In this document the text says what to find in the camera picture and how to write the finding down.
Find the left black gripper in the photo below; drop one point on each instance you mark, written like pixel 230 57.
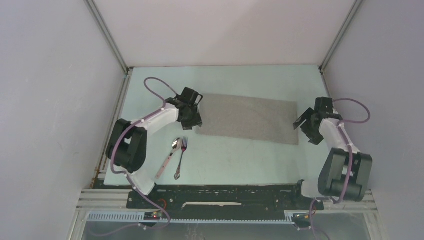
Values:
pixel 196 121

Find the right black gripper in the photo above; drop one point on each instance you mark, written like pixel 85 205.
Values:
pixel 315 138

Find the grey cloth napkin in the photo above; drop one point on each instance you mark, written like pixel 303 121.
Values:
pixel 248 118

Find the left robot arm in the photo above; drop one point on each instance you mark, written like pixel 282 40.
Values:
pixel 127 145

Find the iridescent fork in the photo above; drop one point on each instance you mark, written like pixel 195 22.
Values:
pixel 184 147

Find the silver spoon pink handle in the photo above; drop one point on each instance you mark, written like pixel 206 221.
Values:
pixel 176 145

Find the right aluminium frame post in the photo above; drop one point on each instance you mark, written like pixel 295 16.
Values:
pixel 355 8

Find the aluminium frame post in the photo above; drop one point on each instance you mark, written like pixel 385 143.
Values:
pixel 355 8
pixel 102 25

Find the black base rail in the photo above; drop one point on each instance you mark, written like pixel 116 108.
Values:
pixel 257 202

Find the white cable duct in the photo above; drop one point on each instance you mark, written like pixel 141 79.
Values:
pixel 141 217

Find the left aluminium frame post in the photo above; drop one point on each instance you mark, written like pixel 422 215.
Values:
pixel 102 25

